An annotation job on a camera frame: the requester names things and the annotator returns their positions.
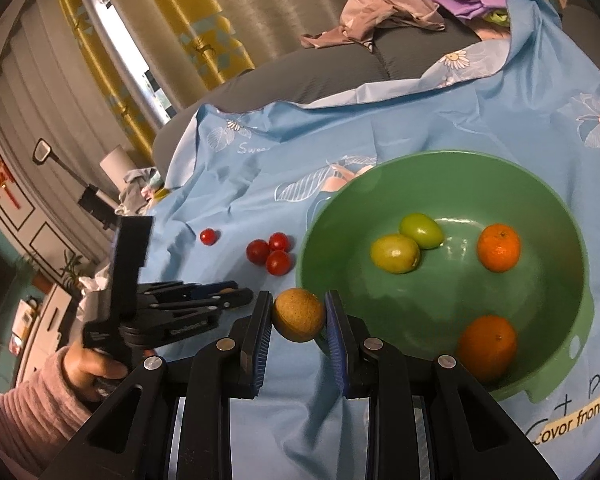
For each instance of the pink clothes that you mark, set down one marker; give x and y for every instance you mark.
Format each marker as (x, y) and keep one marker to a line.
(380, 5)

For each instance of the grey sofa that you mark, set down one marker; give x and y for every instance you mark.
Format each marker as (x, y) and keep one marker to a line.
(305, 75)

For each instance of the white plastic bag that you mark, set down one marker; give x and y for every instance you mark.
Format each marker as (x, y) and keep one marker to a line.
(93, 284)

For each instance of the beige pleated curtain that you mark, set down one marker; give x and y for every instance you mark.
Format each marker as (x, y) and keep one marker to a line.
(290, 5)
(45, 75)

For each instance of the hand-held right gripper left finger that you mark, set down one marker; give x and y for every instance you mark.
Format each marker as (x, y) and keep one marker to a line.
(262, 347)

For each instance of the small green cloth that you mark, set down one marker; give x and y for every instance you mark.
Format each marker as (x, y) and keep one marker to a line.
(497, 16)

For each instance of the pile of mixed clothes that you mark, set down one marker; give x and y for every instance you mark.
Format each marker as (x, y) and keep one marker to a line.
(140, 188)

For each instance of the blue floral bed sheet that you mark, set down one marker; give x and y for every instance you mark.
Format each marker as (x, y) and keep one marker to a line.
(290, 170)

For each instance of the yellow patterned curtain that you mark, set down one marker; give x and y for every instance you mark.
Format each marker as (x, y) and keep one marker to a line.
(100, 60)
(200, 25)

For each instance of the green potted plant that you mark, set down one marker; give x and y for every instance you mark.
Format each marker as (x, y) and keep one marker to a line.
(72, 267)

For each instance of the person's left forearm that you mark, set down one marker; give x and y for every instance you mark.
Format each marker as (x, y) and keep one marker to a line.
(25, 410)

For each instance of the small red cherry tomato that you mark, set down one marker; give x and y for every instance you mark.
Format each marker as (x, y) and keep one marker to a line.
(209, 236)

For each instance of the small orange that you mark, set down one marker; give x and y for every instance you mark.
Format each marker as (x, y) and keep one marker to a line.
(499, 248)

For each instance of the large orange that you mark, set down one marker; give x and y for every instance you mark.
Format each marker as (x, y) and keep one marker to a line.
(487, 349)

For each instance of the large tan longan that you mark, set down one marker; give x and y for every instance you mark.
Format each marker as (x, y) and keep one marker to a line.
(299, 316)

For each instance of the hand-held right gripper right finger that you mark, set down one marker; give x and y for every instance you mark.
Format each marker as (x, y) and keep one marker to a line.
(336, 347)

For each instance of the white cabinet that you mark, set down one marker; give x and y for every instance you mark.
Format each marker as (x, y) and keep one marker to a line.
(45, 325)

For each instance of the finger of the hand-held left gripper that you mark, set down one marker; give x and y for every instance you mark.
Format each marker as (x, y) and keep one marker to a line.
(195, 294)
(185, 322)

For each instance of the person's left hand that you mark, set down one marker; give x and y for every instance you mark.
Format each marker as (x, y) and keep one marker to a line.
(92, 367)

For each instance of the white paper roll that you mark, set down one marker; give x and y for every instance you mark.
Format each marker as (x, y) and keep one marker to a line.
(117, 163)

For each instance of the yellow-green jujube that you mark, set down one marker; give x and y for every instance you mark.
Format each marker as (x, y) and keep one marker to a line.
(394, 255)

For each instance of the green jujube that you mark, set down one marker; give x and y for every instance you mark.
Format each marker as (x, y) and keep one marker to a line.
(422, 230)

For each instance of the large red cherry tomato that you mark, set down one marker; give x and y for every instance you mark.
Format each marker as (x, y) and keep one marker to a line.
(257, 252)

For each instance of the green plastic bowl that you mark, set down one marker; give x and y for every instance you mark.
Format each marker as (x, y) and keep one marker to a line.
(455, 300)

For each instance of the black stick vacuum cleaner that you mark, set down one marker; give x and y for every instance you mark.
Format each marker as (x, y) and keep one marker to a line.
(96, 204)

